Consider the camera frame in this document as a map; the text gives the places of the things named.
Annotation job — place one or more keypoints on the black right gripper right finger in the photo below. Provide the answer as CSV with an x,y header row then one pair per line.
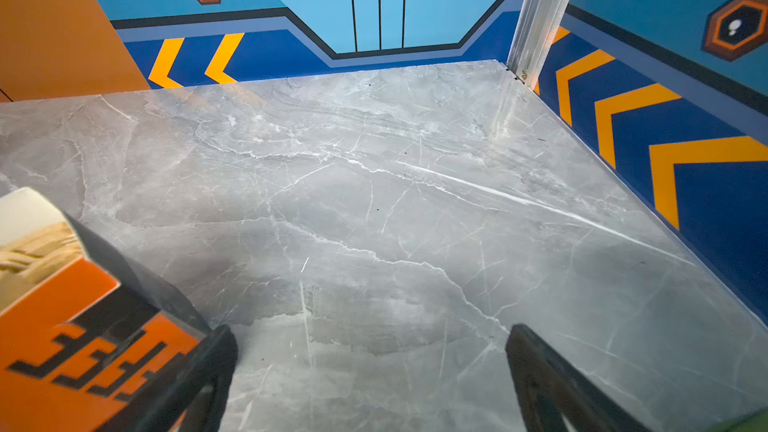
x,y
553,395

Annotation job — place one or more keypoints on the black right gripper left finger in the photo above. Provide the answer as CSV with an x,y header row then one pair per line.
x,y
188,395

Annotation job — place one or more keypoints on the aluminium corner post right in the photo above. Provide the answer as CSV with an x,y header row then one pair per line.
x,y
534,35

